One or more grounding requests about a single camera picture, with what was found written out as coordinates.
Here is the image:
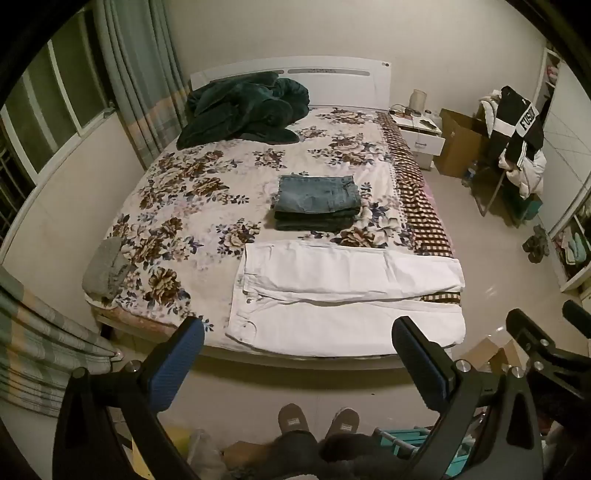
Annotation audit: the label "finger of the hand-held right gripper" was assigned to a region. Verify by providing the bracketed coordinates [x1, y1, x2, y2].
[562, 299, 591, 325]
[506, 309, 591, 385]

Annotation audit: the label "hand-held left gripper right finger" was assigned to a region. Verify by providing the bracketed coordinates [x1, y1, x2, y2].
[392, 316, 542, 480]

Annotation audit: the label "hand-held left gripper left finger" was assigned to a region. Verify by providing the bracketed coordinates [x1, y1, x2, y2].
[52, 316, 206, 480]

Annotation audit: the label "white pants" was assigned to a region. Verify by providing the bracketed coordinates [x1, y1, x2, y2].
[225, 240, 466, 358]

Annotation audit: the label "folded dark pants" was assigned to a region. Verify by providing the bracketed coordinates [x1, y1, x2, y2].
[273, 210, 362, 232]

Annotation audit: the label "small cardboard box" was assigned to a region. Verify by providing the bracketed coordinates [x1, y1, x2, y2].
[461, 337, 528, 376]

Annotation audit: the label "teal rack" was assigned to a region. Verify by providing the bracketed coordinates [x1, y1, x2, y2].
[373, 427, 435, 457]

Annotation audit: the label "pair of dark slippers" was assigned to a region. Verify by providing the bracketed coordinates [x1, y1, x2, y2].
[522, 224, 550, 264]

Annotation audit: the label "clear plastic bag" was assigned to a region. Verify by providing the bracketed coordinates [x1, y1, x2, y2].
[184, 428, 224, 480]

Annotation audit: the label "grey slipper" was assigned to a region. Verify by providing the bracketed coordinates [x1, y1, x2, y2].
[278, 403, 310, 435]
[325, 407, 360, 437]

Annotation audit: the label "person's right leg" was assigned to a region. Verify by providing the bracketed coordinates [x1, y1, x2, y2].
[318, 436, 419, 480]

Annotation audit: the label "person's leg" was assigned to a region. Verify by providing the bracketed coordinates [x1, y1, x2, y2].
[256, 429, 324, 480]
[318, 436, 419, 480]

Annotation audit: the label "teal box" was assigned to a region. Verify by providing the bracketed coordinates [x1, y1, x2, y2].
[521, 194, 544, 223]

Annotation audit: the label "white shelf unit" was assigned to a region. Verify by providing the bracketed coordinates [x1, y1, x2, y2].
[537, 46, 591, 292]

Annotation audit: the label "grey folded cloth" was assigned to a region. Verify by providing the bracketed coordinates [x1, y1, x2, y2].
[83, 237, 133, 301]

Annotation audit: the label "green striped curtain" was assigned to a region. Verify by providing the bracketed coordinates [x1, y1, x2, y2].
[98, 0, 191, 169]
[0, 265, 122, 419]

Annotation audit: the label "person's left leg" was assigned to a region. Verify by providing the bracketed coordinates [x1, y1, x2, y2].
[256, 429, 324, 480]

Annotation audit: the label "chair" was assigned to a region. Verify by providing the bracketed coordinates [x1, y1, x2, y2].
[471, 152, 525, 219]

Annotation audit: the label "brown plaid sheet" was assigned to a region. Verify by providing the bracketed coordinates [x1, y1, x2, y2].
[374, 111, 463, 304]

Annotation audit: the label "floral bedsheet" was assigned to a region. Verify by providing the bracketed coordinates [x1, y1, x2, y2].
[83, 105, 467, 365]

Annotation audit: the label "black jacket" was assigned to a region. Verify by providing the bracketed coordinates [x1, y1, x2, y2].
[488, 85, 546, 168]

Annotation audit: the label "folded blue jeans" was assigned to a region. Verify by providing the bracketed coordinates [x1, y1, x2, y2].
[274, 174, 362, 216]

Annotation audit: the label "large cardboard box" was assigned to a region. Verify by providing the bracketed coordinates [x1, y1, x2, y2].
[434, 108, 491, 179]

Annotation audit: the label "white nightstand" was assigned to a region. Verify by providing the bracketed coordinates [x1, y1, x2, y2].
[390, 111, 447, 169]

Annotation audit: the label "dark green blanket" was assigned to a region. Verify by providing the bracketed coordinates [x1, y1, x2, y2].
[176, 71, 311, 151]

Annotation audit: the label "white headboard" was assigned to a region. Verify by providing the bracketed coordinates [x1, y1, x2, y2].
[189, 56, 393, 112]

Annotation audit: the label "window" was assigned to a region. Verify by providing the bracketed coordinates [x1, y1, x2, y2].
[0, 9, 117, 186]

